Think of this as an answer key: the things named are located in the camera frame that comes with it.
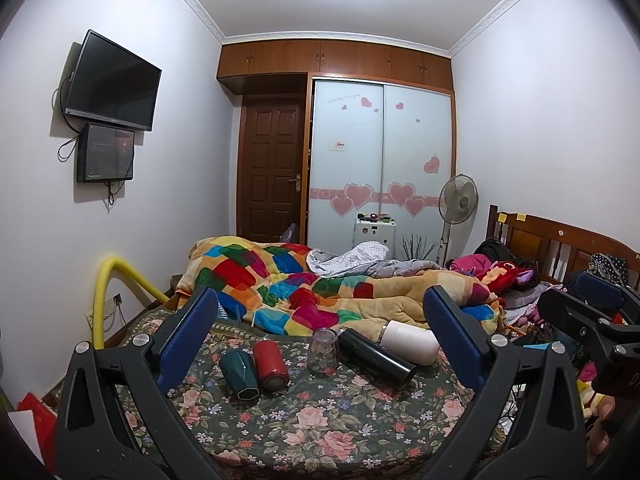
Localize red thermos cup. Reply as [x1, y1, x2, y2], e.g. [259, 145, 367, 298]
[253, 339, 290, 392]

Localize standing electric fan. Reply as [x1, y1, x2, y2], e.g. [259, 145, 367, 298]
[437, 174, 480, 266]

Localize dark green faceted cup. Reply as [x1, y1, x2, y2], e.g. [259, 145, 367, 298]
[219, 350, 259, 402]

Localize clear glass cup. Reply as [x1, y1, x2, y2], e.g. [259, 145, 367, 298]
[307, 328, 338, 376]

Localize colourful patchwork blanket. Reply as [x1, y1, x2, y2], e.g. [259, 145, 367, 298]
[176, 236, 504, 340]

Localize red plush toy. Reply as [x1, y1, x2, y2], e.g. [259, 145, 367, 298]
[480, 260, 539, 296]

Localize grey white crumpled sheet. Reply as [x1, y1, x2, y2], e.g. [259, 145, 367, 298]
[306, 240, 442, 278]

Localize white thermos bottle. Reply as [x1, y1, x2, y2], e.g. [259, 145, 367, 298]
[378, 321, 439, 366]

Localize brown wooden door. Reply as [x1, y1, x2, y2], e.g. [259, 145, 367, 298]
[236, 96, 304, 242]

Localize wooden bed headboard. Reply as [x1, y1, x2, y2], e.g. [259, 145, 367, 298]
[486, 205, 639, 290]

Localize wall mounted black television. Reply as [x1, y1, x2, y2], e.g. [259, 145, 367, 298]
[63, 29, 162, 131]

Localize floral tablecloth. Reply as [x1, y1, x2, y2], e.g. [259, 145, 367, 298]
[112, 309, 516, 474]

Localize frosted sliding wardrobe with hearts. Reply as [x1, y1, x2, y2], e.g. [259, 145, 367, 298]
[306, 79, 454, 260]

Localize brown overhead wooden cabinets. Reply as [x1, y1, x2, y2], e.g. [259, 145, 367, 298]
[217, 39, 454, 94]

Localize red paper bag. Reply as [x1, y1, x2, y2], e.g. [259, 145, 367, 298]
[9, 392, 58, 474]

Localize white small appliance box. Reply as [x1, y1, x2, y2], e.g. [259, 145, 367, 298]
[352, 212, 397, 258]

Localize yellow foam tube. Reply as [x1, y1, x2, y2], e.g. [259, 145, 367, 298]
[91, 254, 170, 351]

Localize small wall mounted monitor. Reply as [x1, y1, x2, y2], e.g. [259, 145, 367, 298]
[76, 124, 134, 183]

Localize black thermos bottle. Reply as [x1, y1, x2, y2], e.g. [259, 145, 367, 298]
[337, 328, 418, 389]

